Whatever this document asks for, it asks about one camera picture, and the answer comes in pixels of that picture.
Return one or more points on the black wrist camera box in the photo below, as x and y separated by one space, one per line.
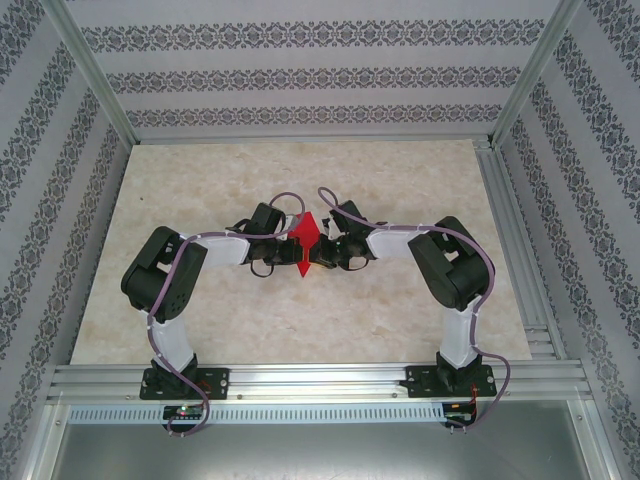
349 216
267 217

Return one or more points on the grey metal sheet panel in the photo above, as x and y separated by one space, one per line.
320 455

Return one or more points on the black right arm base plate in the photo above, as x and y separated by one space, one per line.
420 382

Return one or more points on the long aluminium mounting rail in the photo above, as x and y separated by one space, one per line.
320 382

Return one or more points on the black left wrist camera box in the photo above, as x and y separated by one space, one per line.
267 217

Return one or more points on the aluminium frame post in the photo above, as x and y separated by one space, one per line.
535 75
92 75

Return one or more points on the controller board with green light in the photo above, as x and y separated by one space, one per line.
185 412

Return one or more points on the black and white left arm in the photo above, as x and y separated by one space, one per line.
160 280

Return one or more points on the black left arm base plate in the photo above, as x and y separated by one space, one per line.
220 382

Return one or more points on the aluminium side rail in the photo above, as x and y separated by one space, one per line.
520 260

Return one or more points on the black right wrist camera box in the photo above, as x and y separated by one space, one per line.
349 216

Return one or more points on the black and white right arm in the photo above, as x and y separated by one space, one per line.
455 270

